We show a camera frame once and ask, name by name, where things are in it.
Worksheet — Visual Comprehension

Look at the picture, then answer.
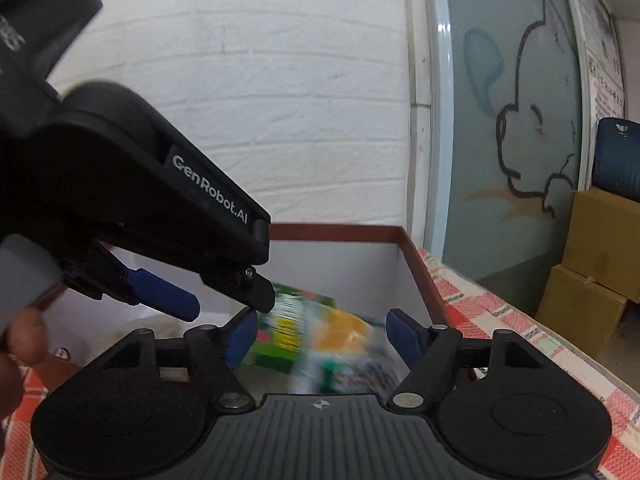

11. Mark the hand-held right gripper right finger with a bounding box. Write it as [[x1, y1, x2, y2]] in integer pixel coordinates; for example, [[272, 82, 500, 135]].
[[385, 307, 547, 412]]

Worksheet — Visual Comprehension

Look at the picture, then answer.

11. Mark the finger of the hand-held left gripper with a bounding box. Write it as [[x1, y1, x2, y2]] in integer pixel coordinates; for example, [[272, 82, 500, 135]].
[[199, 265, 277, 314], [61, 239, 202, 323]]

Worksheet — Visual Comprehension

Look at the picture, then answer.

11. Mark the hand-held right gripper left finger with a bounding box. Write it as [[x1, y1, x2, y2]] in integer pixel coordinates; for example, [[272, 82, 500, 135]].
[[97, 307, 259, 412]]

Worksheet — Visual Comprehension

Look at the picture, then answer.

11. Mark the small green carton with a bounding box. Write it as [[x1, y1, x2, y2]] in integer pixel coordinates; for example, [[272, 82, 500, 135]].
[[243, 285, 377, 377]]

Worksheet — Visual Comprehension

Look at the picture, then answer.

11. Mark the brown cardboard box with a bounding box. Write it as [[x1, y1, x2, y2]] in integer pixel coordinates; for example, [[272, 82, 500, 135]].
[[30, 223, 452, 397]]

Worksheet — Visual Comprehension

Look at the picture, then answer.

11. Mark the person's left hand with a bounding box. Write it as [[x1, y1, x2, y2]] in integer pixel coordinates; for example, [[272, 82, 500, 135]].
[[0, 306, 49, 419]]

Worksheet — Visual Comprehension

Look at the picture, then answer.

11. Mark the plaid tablecloth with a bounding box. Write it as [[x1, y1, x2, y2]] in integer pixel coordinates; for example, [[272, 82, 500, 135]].
[[0, 246, 640, 480]]

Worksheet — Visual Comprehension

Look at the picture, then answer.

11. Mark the plain cardboard carton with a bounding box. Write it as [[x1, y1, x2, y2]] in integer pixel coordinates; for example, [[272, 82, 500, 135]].
[[561, 187, 640, 304], [534, 264, 629, 362]]

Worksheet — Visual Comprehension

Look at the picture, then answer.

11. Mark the glass door with cartoon drawing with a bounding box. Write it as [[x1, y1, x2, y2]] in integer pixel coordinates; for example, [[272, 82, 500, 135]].
[[400, 0, 587, 282]]

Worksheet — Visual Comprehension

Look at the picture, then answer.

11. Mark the dark blue plastic bin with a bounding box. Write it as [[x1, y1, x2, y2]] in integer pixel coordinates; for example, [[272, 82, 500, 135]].
[[591, 117, 640, 194]]

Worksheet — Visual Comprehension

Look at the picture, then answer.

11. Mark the white wall notice board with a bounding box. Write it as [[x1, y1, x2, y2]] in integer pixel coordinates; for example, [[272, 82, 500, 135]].
[[557, 0, 629, 127]]

